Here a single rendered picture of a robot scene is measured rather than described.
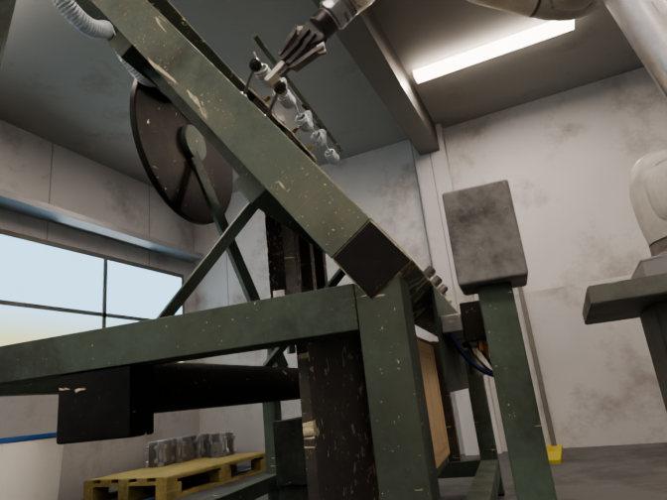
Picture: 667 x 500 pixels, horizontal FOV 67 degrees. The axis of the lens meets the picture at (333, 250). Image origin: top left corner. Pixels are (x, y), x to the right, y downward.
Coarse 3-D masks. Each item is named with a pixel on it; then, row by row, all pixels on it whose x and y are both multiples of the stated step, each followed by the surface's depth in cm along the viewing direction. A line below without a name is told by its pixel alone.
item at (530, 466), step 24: (480, 288) 90; (504, 288) 88; (504, 312) 87; (504, 336) 86; (504, 360) 85; (504, 384) 85; (528, 384) 83; (504, 408) 84; (528, 408) 83; (504, 432) 83; (528, 432) 82; (528, 456) 81; (528, 480) 80; (552, 480) 79
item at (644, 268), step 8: (656, 256) 106; (664, 256) 105; (640, 264) 108; (648, 264) 106; (656, 264) 106; (664, 264) 105; (640, 272) 110; (648, 272) 106; (656, 272) 105; (664, 272) 105
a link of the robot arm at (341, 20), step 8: (328, 0) 129; (336, 0) 128; (344, 0) 128; (328, 8) 129; (336, 8) 129; (344, 8) 129; (352, 8) 130; (336, 16) 129; (344, 16) 130; (352, 16) 132; (336, 24) 132; (344, 24) 132
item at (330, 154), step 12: (252, 36) 190; (264, 48) 196; (264, 72) 200; (264, 84) 199; (288, 84) 220; (288, 96) 213; (300, 96) 229; (288, 108) 220; (300, 120) 229; (324, 144) 254; (336, 144) 276; (336, 156) 270
